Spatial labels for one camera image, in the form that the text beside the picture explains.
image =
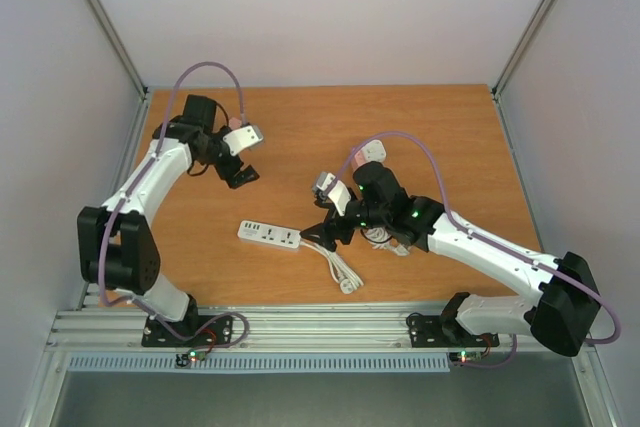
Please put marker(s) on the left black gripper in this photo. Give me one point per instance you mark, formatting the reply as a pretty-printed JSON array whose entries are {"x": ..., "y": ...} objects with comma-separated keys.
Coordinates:
[{"x": 244, "y": 177}]

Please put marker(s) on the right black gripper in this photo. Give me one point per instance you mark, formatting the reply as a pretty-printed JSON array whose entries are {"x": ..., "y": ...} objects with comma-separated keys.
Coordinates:
[{"x": 334, "y": 229}]

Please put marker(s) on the white travel adapter plug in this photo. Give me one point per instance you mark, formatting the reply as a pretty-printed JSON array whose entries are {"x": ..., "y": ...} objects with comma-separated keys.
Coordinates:
[{"x": 373, "y": 151}]

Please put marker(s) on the white power strip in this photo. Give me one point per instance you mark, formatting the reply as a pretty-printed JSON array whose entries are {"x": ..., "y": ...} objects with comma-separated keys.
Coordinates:
[{"x": 269, "y": 235}]

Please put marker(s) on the pink cube socket adapter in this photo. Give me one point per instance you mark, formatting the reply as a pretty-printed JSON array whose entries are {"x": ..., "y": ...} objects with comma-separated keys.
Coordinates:
[{"x": 357, "y": 159}]

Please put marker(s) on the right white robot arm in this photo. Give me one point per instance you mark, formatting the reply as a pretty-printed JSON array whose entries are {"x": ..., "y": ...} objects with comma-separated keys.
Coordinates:
[{"x": 553, "y": 299}]

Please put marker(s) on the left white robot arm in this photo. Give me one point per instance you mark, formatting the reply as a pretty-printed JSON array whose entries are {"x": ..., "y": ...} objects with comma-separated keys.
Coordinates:
[{"x": 117, "y": 250}]

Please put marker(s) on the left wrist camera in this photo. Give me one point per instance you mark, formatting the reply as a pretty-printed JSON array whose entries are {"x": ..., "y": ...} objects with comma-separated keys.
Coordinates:
[{"x": 243, "y": 138}]

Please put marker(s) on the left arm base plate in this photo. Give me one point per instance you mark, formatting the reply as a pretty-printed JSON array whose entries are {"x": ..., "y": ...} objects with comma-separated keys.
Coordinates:
[{"x": 194, "y": 331}]

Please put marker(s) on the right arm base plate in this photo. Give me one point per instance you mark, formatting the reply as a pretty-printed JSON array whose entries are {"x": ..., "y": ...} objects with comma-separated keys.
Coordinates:
[{"x": 428, "y": 331}]

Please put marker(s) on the left frame post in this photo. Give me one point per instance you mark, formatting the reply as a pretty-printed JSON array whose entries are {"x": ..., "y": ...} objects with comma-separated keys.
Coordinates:
[{"x": 103, "y": 20}]

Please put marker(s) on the frame post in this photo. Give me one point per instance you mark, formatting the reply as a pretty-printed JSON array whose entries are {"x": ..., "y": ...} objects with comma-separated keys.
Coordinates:
[
  {"x": 540, "y": 13},
  {"x": 103, "y": 20}
]

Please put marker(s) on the blue slotted cable duct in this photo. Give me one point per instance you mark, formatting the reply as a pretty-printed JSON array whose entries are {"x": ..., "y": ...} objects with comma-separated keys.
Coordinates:
[{"x": 261, "y": 363}]

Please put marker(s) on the aluminium rail frame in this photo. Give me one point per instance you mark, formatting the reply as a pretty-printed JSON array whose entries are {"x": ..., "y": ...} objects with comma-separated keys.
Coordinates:
[{"x": 532, "y": 388}]

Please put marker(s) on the right frame post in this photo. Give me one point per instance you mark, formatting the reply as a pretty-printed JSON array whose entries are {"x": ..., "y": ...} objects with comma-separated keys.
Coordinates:
[{"x": 540, "y": 13}]

